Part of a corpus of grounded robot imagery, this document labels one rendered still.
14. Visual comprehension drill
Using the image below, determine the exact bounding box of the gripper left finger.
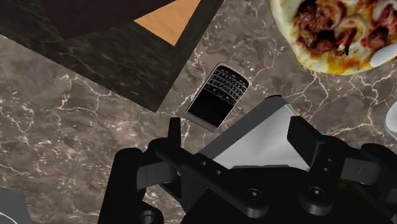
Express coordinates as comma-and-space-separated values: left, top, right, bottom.
97, 117, 270, 224

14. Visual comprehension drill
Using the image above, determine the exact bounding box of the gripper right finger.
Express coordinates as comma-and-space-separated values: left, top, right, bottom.
286, 116, 397, 224

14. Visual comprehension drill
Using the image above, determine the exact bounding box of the grey metal box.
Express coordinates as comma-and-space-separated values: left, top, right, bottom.
198, 94, 311, 172

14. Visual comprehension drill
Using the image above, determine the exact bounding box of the white round object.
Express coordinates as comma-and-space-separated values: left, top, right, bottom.
384, 101, 397, 141

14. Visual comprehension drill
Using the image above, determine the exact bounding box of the grey round object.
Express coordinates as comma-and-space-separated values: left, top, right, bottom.
0, 186, 32, 224

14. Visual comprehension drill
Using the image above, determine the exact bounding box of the black keypad phone silver rim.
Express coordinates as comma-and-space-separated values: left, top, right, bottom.
184, 62, 252, 133

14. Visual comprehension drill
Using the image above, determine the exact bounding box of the white oblong object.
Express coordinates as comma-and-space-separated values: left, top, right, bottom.
368, 43, 397, 67

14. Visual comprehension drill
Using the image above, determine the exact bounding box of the dark marbled robot stand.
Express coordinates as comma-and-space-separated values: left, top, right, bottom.
0, 0, 225, 113

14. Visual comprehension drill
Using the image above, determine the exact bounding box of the pizza with meat topping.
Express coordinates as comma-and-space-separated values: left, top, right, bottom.
267, 0, 397, 76

